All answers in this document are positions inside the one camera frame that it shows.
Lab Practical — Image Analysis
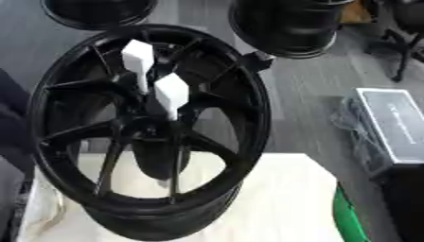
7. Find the grey rectangular box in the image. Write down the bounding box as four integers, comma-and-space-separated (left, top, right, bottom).
354, 87, 424, 164

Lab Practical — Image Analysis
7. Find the black spoked wheel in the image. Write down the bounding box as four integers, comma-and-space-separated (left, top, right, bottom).
26, 24, 274, 242

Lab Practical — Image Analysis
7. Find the white pin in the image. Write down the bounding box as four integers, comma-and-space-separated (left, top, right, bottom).
119, 39, 158, 95
152, 72, 191, 122

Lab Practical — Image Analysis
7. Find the black round wheel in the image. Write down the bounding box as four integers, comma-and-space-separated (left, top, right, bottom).
226, 0, 355, 60
38, 0, 161, 31

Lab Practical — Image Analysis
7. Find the green strip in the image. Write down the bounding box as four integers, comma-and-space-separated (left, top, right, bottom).
331, 181, 371, 242

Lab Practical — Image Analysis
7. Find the black office chair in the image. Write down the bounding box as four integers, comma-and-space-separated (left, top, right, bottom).
362, 0, 424, 83

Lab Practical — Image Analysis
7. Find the clear plastic wrap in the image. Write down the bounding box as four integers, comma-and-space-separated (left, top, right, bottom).
329, 95, 395, 178

